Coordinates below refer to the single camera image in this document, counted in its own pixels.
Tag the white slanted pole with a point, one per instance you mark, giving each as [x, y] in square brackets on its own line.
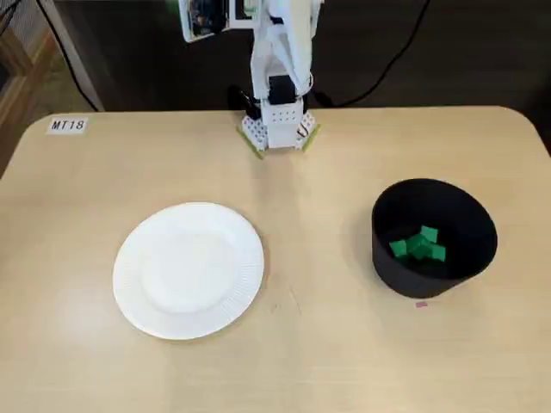
[86, 73]

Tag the black table clamp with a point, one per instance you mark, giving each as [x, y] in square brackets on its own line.
[241, 101]

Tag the white paper plate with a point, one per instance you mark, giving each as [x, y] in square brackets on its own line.
[181, 301]

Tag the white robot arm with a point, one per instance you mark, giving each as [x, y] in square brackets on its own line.
[280, 125]

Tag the small pink sticker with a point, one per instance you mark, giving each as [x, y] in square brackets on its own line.
[422, 304]

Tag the white MT18 label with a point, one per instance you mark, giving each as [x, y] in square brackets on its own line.
[66, 125]

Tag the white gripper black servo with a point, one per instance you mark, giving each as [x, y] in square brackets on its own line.
[281, 45]

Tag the green cube block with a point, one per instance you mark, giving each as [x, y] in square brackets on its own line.
[416, 247]
[399, 248]
[438, 253]
[429, 233]

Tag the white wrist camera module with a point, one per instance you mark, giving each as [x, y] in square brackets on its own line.
[202, 17]

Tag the black round pot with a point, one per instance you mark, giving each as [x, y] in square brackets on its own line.
[430, 284]

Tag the wooden shelf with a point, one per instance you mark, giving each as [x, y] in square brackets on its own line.
[26, 56]

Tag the green tape strip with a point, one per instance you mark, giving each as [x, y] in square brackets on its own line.
[312, 139]
[251, 148]

